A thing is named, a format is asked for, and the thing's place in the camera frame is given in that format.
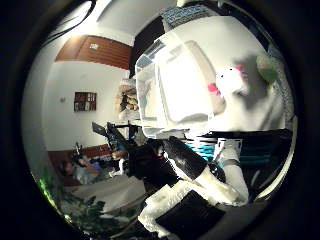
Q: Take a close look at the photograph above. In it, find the white plush toy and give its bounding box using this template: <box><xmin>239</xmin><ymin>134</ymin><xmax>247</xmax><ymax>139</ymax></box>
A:
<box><xmin>207</xmin><ymin>64</ymin><xmax>250</xmax><ymax>101</ymax></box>

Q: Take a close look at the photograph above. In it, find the green plush ball toy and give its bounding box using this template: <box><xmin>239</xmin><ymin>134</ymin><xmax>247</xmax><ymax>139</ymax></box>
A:
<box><xmin>255</xmin><ymin>54</ymin><xmax>280</xmax><ymax>85</ymax></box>

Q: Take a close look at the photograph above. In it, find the clear plastic container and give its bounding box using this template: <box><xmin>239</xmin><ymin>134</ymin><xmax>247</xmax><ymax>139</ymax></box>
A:
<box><xmin>134</xmin><ymin>31</ymin><xmax>228</xmax><ymax>138</ymax></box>

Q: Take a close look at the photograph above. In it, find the teal striped box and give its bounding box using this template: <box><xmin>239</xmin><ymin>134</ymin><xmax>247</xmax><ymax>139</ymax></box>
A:
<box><xmin>184</xmin><ymin>141</ymin><xmax>216</xmax><ymax>162</ymax></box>

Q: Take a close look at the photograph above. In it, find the shelf with stuffed items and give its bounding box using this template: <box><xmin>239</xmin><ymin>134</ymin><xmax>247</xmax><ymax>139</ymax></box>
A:
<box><xmin>114</xmin><ymin>79</ymin><xmax>142</xmax><ymax>122</ymax></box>

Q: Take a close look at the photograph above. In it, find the black monitor on stand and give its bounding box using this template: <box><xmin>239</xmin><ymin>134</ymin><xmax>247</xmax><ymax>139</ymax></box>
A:
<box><xmin>91</xmin><ymin>121</ymin><xmax>118</xmax><ymax>148</ymax></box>

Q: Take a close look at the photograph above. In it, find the seated person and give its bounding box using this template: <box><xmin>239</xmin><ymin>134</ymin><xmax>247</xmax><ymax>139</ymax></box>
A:
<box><xmin>60</xmin><ymin>155</ymin><xmax>103</xmax><ymax>185</ymax></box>

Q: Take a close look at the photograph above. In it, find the green potted plant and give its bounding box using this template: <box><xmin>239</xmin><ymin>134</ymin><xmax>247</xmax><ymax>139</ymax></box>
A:
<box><xmin>38</xmin><ymin>168</ymin><xmax>138</xmax><ymax>234</ymax></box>

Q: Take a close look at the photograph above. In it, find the blue patterned rug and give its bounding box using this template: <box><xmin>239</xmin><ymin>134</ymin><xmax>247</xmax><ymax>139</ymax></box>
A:
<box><xmin>160</xmin><ymin>4</ymin><xmax>215</xmax><ymax>29</ymax></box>

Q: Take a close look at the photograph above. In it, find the dark framed wall picture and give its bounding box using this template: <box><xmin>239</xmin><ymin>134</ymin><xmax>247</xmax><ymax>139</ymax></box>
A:
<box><xmin>73</xmin><ymin>91</ymin><xmax>98</xmax><ymax>113</ymax></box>

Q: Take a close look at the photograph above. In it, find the black cable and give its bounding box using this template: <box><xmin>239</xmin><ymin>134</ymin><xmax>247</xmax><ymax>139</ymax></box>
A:
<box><xmin>41</xmin><ymin>0</ymin><xmax>98</xmax><ymax>46</ymax></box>

